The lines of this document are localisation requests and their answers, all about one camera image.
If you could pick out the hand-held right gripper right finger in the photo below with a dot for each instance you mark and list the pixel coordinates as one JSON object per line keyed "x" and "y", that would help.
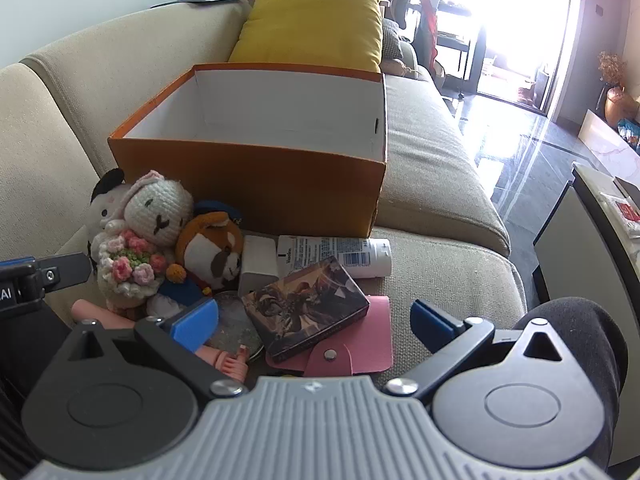
{"x": 430, "y": 324}

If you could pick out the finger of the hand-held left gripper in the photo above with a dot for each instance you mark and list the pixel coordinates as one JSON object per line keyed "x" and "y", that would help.
{"x": 65, "y": 270}

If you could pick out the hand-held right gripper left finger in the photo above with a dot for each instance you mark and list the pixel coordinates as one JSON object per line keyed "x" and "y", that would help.
{"x": 195, "y": 321}

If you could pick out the pink leg-shaped toy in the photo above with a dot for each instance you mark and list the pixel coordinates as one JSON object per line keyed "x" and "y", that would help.
{"x": 87, "y": 312}

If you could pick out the pink card holder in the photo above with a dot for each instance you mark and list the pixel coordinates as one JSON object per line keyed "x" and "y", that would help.
{"x": 375, "y": 340}

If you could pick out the orange fox plush blue hat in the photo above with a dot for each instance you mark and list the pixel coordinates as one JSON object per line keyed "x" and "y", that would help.
{"x": 210, "y": 250}

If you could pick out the black and white plush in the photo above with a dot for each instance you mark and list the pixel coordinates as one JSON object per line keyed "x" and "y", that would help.
{"x": 107, "y": 200}

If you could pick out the dark illustrated card box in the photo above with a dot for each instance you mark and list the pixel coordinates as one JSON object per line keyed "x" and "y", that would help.
{"x": 305, "y": 310}

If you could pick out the white crocheted bunny plush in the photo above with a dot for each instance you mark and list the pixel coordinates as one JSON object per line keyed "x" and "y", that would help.
{"x": 155, "y": 205}

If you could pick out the white lotion tube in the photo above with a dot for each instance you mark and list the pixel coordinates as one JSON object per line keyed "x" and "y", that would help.
{"x": 325, "y": 250}

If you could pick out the orange cardboard box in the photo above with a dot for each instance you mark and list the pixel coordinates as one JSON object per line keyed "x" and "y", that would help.
{"x": 250, "y": 185}

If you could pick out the white charger adapter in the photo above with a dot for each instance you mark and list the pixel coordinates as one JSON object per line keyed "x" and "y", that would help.
{"x": 257, "y": 260}

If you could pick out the white and black coffee table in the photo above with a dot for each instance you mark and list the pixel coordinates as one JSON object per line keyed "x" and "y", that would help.
{"x": 565, "y": 240}

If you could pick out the beige fabric sofa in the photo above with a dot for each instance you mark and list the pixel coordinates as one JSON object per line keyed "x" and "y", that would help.
{"x": 440, "y": 160}

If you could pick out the red and white packet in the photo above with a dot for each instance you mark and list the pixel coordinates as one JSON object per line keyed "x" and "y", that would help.
{"x": 627, "y": 210}

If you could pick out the white marble cabinet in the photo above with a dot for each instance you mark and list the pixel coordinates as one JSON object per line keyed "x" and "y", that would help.
{"x": 600, "y": 132}

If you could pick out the colourful snack packets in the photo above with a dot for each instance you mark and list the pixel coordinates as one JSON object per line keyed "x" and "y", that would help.
{"x": 631, "y": 132}

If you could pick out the checkered pillow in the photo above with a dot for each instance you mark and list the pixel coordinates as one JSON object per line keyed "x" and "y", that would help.
{"x": 392, "y": 40}

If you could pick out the copper vase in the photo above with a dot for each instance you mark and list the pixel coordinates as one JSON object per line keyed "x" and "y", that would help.
{"x": 617, "y": 105}

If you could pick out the red garment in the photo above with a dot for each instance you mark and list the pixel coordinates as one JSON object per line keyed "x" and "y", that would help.
{"x": 429, "y": 30}

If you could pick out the dried flowers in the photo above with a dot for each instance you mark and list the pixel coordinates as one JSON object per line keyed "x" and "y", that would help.
{"x": 612, "y": 67}

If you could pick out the yellow pillow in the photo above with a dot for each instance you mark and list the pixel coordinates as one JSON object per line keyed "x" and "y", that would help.
{"x": 310, "y": 25}

